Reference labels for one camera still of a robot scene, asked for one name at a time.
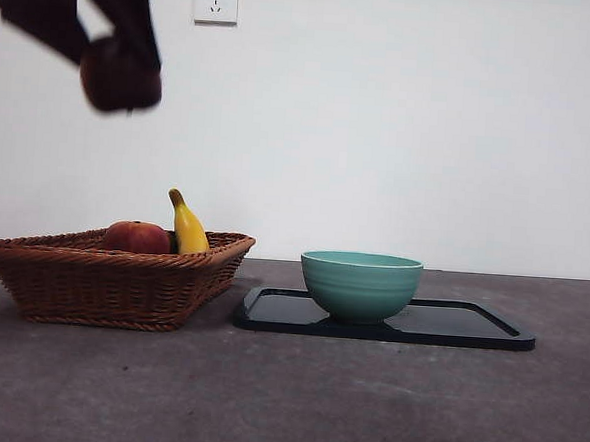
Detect yellow banana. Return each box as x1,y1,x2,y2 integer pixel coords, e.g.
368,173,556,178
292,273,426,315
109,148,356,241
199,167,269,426
165,187,215,257

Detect brown wicker basket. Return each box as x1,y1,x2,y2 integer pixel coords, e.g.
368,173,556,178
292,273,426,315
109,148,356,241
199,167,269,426
0,217,256,337

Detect white wall socket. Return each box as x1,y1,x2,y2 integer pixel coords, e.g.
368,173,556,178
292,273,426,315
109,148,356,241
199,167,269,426
193,0,240,27

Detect red yellow apple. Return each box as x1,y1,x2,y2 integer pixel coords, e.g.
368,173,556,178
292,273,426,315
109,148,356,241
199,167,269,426
103,218,174,255

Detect teal ribbed bowl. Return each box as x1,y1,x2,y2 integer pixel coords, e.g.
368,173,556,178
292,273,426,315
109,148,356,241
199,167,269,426
296,248,426,330

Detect dark rectangular tray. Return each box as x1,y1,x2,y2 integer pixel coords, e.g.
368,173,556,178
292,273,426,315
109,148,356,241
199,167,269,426
231,284,539,353

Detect dark red plum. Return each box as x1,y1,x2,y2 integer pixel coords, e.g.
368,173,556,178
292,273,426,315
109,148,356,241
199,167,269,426
76,36,166,119

